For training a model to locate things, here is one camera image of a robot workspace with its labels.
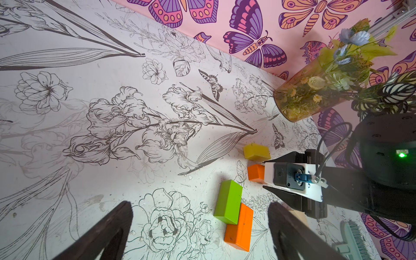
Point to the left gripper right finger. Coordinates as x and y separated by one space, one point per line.
293 240

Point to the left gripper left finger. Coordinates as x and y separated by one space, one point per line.
107 238

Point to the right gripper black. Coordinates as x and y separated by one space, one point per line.
311 208

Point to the orange long rectangular block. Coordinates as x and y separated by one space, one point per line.
239 235

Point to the orange small block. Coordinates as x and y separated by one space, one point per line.
256 173

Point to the yellow block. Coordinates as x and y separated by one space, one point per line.
256 152

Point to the green rectangular block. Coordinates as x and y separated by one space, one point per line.
228 202

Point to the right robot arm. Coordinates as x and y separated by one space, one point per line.
379 180

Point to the natural wood triangle block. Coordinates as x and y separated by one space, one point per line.
301 216

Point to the amber glass vase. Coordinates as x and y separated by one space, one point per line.
307 93

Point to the artificial plant bouquet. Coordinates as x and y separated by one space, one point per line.
345 72

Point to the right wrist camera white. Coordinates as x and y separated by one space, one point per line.
300 179

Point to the aluminium frame right post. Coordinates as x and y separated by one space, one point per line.
401 11

